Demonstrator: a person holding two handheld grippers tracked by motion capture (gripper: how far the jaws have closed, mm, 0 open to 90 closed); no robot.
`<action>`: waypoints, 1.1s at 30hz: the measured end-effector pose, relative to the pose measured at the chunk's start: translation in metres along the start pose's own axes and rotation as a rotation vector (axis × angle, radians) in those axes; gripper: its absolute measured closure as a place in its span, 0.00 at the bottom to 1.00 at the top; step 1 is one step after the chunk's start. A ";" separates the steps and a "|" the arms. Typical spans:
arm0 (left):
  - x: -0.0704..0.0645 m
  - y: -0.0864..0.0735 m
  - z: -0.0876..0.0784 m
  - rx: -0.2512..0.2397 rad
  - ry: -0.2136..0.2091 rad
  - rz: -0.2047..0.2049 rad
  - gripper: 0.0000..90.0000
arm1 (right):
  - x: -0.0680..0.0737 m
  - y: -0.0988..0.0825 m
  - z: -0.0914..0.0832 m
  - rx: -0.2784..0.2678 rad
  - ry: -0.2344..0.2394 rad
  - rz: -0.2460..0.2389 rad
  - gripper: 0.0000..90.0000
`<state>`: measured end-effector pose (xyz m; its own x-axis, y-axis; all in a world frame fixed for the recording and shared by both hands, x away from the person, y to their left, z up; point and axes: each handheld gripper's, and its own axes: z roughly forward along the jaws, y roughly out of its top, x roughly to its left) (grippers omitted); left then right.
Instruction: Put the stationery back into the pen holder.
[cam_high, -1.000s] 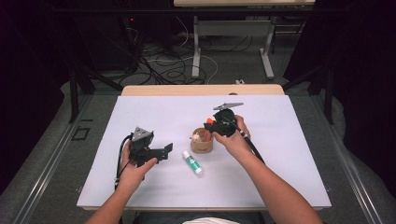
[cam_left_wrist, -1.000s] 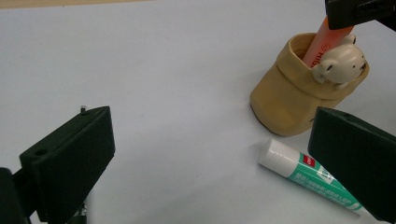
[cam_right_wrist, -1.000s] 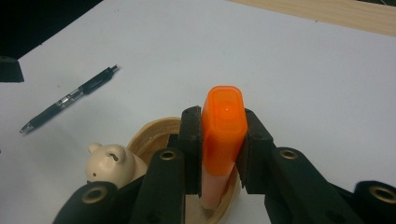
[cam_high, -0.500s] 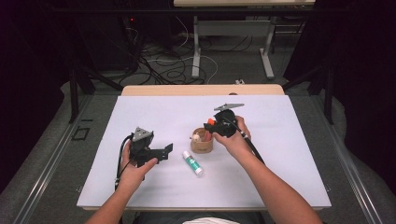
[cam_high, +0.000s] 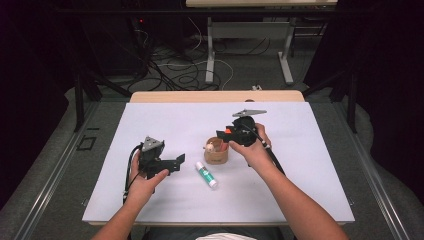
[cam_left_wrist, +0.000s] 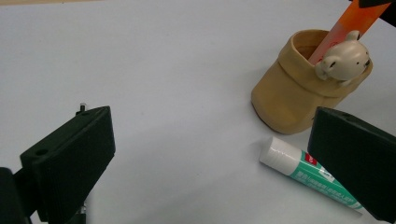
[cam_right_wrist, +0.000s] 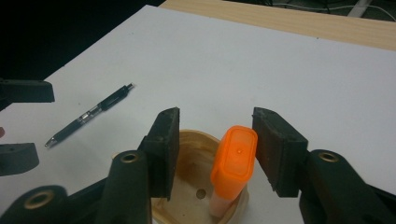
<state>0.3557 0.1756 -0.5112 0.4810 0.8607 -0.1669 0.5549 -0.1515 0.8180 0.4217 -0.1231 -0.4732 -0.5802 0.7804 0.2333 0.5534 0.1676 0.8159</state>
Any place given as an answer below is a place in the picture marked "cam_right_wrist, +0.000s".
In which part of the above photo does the wooden pen holder cup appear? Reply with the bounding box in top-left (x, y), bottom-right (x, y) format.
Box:
top-left (150, 129), bottom-right (250, 224)

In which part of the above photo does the black pen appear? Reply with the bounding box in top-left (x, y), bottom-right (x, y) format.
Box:
top-left (44, 82), bottom-right (135, 149)

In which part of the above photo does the orange highlighter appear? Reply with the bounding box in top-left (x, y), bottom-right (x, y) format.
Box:
top-left (208, 124), bottom-right (259, 218)

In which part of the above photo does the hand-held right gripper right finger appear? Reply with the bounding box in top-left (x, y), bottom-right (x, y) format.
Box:
top-left (251, 106), bottom-right (309, 199)

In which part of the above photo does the white floor cable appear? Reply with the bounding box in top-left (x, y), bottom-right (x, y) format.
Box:
top-left (272, 2), bottom-right (396, 22)

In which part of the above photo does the white frame desk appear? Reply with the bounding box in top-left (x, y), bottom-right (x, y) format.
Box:
top-left (346, 0), bottom-right (374, 19)

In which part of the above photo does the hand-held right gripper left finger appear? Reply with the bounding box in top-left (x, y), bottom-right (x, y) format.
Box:
top-left (138, 106), bottom-right (182, 201)

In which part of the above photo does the wooden table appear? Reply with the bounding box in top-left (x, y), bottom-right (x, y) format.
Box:
top-left (158, 0), bottom-right (396, 52)

